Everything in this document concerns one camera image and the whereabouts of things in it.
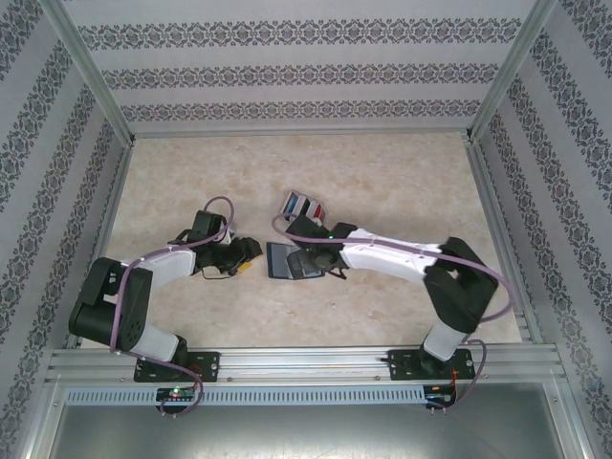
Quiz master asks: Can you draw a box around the dark blue card holder wallet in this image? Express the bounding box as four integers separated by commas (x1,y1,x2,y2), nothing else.
265,241,331,281

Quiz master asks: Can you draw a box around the clear acrylic card stand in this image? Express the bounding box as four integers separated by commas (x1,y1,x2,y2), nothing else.
278,190,329,226

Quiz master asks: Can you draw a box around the circuit board with green light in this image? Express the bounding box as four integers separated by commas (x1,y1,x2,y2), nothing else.
157,387,195,403

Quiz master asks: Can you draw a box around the grey sheet metal tray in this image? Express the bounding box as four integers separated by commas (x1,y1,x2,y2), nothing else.
47,404,575,459

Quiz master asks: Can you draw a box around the aluminium mounting rail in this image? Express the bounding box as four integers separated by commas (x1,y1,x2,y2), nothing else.
45,347,560,383

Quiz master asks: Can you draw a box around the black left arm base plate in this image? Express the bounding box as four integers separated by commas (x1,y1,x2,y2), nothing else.
133,351,221,383

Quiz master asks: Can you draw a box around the aluminium frame side rail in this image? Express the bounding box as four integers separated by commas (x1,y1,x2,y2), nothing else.
466,141,532,343
66,142,135,350

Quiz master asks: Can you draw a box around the aluminium frame crossbar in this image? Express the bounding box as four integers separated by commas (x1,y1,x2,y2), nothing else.
131,126,474,140

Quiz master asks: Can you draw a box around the slotted grey cable duct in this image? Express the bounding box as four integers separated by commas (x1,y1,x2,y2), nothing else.
63,385,426,406

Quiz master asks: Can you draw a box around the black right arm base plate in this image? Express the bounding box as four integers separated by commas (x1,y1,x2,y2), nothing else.
387,348,477,383

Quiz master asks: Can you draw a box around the aluminium frame post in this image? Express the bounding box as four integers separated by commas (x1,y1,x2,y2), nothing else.
40,0,138,144
466,0,558,142

